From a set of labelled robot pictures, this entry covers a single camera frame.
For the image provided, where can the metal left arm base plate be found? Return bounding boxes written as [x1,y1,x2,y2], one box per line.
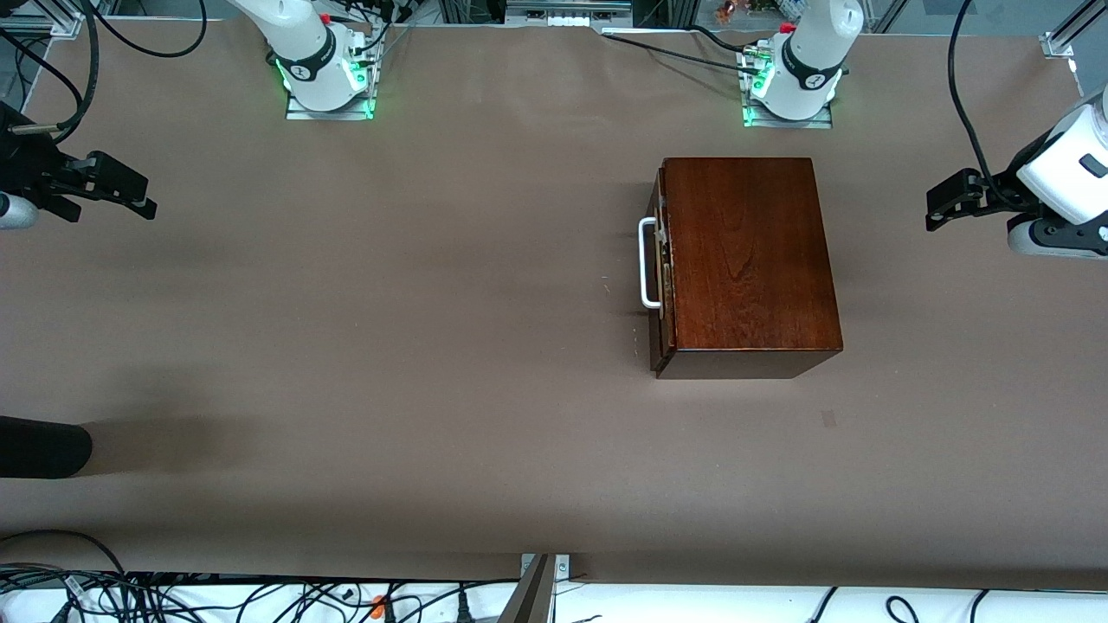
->
[742,93,834,130]

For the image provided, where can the wooden drawer with white handle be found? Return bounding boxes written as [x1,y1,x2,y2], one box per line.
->
[639,169,678,375]

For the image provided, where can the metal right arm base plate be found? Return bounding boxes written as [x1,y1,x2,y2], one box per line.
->
[286,85,376,121]

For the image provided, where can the black ribbed cylinder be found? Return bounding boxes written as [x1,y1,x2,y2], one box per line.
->
[0,415,93,479]

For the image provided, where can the long black table cable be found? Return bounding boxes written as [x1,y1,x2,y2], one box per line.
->
[602,33,763,74]

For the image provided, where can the dark brown wooden cabinet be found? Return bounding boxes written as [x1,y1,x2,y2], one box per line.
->
[655,157,843,380]

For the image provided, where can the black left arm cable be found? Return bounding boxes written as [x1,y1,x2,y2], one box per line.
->
[949,0,1015,209]

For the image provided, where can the black looped cable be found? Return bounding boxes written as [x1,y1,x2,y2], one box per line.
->
[0,529,131,589]

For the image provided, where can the short black table cable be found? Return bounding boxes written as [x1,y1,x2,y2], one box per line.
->
[688,24,758,55]

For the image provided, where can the aluminium frame profile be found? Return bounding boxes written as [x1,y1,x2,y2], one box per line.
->
[1041,0,1108,61]
[0,0,83,40]

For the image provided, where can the metal camera post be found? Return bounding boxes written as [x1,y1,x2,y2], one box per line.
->
[498,554,572,623]

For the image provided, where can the tangled black cables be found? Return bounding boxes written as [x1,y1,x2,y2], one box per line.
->
[0,562,520,623]

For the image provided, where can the white lower shelf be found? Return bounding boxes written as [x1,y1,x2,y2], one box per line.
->
[0,581,1108,623]

